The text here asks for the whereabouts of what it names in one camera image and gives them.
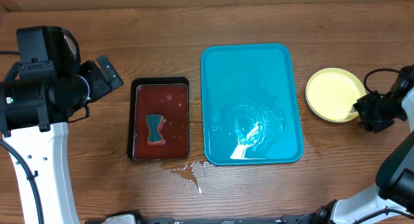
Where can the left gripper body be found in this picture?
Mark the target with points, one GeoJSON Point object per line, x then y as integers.
{"type": "Point", "coordinates": [88, 85]}

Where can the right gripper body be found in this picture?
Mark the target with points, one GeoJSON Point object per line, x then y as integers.
{"type": "Point", "coordinates": [369, 111]}

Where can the yellow plate top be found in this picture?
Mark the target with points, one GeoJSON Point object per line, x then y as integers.
{"type": "Point", "coordinates": [332, 92]}

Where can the wet sponge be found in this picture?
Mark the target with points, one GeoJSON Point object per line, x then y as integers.
{"type": "Point", "coordinates": [154, 124]}

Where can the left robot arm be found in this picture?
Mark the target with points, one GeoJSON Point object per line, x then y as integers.
{"type": "Point", "coordinates": [39, 96]}

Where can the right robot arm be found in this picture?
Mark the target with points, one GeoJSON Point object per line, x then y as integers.
{"type": "Point", "coordinates": [392, 192]}

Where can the black tray with red water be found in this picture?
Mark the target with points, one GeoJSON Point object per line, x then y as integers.
{"type": "Point", "coordinates": [169, 97]}

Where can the teal plastic tray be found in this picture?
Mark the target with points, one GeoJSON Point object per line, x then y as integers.
{"type": "Point", "coordinates": [250, 110]}

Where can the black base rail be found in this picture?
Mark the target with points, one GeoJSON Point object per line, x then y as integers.
{"type": "Point", "coordinates": [135, 217]}

